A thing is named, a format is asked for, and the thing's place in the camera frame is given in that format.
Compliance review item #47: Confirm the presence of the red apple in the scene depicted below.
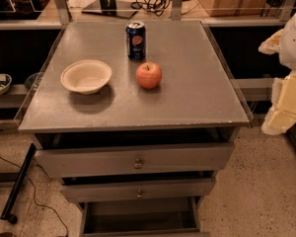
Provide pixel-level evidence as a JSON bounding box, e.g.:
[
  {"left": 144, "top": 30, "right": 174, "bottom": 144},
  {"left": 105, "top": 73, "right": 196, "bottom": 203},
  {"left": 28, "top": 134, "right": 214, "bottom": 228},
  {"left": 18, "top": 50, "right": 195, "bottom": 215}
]
[{"left": 136, "top": 62, "right": 162, "bottom": 90}]

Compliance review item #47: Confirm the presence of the black monitor stand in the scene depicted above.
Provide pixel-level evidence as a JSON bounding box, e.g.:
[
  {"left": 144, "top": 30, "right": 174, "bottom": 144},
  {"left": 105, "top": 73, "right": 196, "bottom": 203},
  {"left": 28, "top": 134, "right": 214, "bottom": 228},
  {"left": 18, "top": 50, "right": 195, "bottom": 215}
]
[{"left": 82, "top": 0, "right": 138, "bottom": 19}]

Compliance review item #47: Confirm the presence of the grey middle drawer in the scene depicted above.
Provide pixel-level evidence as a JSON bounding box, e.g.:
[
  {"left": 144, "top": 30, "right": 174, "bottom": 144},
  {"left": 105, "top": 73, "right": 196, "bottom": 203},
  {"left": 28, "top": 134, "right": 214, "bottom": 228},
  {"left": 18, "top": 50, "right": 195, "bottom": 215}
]
[{"left": 60, "top": 178, "right": 216, "bottom": 203}]

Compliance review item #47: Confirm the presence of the dark round dish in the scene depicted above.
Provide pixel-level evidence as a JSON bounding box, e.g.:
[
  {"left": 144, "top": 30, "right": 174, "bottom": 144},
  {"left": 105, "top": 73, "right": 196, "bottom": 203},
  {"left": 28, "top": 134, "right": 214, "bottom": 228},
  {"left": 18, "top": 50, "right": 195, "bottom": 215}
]
[{"left": 25, "top": 72, "right": 43, "bottom": 90}]

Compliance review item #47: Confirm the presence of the blue pepsi can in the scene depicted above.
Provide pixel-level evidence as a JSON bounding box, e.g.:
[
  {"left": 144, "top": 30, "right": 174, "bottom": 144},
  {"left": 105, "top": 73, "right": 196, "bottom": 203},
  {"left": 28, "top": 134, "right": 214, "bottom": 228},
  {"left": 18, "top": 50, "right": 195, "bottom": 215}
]
[{"left": 125, "top": 22, "right": 146, "bottom": 61}]

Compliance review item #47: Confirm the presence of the grey wooden drawer cabinet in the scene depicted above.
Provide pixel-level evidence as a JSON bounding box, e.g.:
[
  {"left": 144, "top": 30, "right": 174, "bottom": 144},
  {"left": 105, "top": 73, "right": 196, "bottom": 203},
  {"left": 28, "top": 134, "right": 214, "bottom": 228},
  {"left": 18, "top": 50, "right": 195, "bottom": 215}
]
[{"left": 17, "top": 19, "right": 251, "bottom": 237}]

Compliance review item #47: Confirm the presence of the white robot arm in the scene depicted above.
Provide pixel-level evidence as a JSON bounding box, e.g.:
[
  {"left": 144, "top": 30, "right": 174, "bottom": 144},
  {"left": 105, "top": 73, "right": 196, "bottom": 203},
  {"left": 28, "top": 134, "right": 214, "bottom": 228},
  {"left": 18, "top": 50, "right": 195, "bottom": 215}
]
[{"left": 259, "top": 13, "right": 296, "bottom": 135}]

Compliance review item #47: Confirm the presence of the white paper bowl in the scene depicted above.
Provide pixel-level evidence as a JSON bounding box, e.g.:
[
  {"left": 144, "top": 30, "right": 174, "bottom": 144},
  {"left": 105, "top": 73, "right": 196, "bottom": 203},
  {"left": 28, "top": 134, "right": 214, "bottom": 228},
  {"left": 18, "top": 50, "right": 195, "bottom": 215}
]
[{"left": 60, "top": 59, "right": 112, "bottom": 95}]

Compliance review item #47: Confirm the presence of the grey top drawer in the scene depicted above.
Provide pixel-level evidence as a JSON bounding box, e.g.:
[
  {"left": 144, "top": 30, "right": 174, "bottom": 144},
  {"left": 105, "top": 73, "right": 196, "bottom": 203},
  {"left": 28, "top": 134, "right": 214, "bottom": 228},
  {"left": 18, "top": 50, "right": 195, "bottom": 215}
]
[{"left": 36, "top": 142, "right": 235, "bottom": 178}]

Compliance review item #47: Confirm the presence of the black bar on floor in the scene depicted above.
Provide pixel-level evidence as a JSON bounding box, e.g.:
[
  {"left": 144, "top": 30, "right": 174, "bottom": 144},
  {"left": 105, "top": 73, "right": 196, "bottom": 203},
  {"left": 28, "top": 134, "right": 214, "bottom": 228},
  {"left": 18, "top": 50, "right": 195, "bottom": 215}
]
[{"left": 0, "top": 144, "right": 37, "bottom": 224}]

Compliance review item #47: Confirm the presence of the black floor cable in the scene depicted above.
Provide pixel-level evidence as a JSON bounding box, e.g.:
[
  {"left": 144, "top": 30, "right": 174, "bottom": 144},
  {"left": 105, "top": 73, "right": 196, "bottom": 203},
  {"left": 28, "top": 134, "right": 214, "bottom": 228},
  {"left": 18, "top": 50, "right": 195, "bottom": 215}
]
[{"left": 0, "top": 139, "right": 70, "bottom": 237}]

